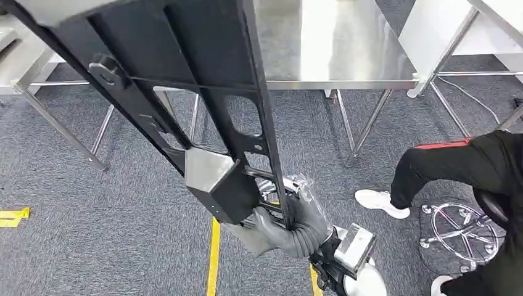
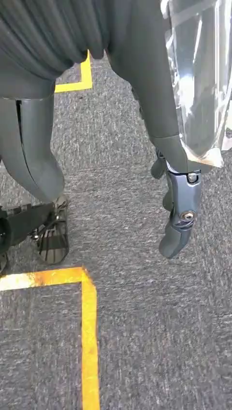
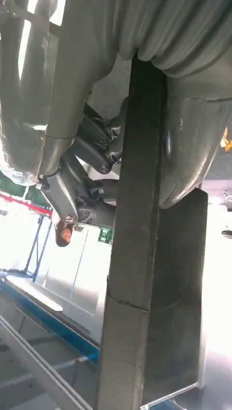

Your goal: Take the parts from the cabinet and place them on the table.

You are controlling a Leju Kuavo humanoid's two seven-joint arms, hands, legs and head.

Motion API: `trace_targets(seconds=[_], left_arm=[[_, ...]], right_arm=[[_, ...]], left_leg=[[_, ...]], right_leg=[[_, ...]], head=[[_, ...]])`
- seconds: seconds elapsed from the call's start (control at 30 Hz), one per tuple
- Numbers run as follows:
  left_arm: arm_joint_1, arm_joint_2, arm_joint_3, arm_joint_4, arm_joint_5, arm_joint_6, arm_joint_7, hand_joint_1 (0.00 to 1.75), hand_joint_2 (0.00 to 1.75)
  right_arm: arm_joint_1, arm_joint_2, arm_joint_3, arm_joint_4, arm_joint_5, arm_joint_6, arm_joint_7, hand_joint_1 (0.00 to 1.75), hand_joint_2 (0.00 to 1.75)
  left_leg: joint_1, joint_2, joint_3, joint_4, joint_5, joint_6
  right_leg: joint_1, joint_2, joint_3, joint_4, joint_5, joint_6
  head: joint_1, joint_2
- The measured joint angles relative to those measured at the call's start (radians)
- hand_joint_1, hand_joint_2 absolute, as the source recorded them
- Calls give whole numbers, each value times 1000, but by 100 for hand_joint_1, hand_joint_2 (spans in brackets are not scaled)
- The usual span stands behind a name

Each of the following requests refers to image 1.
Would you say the black metal frame part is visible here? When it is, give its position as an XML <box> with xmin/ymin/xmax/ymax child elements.
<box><xmin>0</xmin><ymin>0</ymin><xmax>295</xmax><ymax>231</ymax></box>

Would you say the clear plastic film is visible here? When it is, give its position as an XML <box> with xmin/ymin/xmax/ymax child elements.
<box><xmin>256</xmin><ymin>174</ymin><xmax>332</xmax><ymax>234</ymax></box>

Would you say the yellow floor tape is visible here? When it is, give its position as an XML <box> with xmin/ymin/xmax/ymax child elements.
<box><xmin>308</xmin><ymin>263</ymin><xmax>324</xmax><ymax>296</ymax></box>
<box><xmin>0</xmin><ymin>207</ymin><xmax>31</xmax><ymax>229</ymax></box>
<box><xmin>205</xmin><ymin>217</ymin><xmax>222</xmax><ymax>296</ymax></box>

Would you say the white shoe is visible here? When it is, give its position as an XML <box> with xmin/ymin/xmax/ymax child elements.
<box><xmin>354</xmin><ymin>189</ymin><xmax>411</xmax><ymax>221</ymax></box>
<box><xmin>429</xmin><ymin>275</ymin><xmax>455</xmax><ymax>296</ymax></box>

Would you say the steel bench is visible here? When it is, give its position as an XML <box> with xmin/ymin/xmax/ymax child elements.
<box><xmin>398</xmin><ymin>0</ymin><xmax>523</xmax><ymax>139</ymax></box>
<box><xmin>153</xmin><ymin>0</ymin><xmax>420</xmax><ymax>169</ymax></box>
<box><xmin>0</xmin><ymin>15</ymin><xmax>116</xmax><ymax>173</ymax></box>

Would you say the person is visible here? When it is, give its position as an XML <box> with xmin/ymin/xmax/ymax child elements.
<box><xmin>389</xmin><ymin>129</ymin><xmax>523</xmax><ymax>296</ymax></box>

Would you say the office chair with chrome base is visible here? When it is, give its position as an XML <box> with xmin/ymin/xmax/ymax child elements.
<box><xmin>419</xmin><ymin>187</ymin><xmax>513</xmax><ymax>274</ymax></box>

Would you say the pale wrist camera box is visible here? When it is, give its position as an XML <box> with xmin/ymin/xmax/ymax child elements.
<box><xmin>334</xmin><ymin>223</ymin><xmax>377</xmax><ymax>280</ymax></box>

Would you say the white floor cable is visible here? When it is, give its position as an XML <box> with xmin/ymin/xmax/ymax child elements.
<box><xmin>438</xmin><ymin>76</ymin><xmax>502</xmax><ymax>125</ymax></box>

